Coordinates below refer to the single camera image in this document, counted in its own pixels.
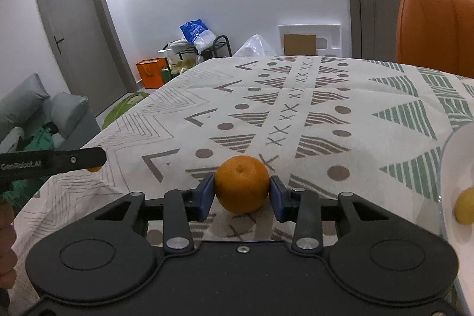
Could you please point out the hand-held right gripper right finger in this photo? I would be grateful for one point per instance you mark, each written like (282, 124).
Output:
(277, 197)

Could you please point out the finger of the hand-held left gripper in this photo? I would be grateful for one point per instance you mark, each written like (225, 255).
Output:
(77, 158)

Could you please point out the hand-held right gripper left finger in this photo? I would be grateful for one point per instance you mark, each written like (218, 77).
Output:
(205, 197)

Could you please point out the small yellow fruit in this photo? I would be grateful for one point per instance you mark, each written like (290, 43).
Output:
(466, 206)
(93, 169)

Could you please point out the large orange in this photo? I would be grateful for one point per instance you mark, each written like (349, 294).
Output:
(240, 186)

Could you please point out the white plate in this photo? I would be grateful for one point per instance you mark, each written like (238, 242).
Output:
(459, 160)

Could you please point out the person's left hand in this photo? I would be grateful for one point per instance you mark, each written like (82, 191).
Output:
(6, 245)

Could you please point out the green cloth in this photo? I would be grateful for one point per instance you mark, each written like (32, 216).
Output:
(40, 140)

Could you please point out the grey sofa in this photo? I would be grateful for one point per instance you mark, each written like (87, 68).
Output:
(22, 105)

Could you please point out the green floor mat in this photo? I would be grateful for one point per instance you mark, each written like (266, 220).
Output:
(124, 108)

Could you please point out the orange paper bag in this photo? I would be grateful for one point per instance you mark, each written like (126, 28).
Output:
(150, 73)

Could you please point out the grey door with lever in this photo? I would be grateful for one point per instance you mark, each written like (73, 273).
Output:
(74, 34)

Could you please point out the yellow green bag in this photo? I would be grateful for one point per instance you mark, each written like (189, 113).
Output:
(177, 68)

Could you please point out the white plastic bag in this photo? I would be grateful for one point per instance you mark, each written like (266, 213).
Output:
(255, 47)

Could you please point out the black metal rack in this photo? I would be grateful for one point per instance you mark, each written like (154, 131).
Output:
(229, 45)

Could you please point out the cardboard sheet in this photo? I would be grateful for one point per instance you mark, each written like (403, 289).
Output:
(300, 45)

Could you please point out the blue plastic bag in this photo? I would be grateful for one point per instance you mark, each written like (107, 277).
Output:
(194, 31)

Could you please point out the white foam packaging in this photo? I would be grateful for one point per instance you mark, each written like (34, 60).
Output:
(307, 29)

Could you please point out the orange chair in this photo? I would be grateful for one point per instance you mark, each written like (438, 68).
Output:
(433, 31)

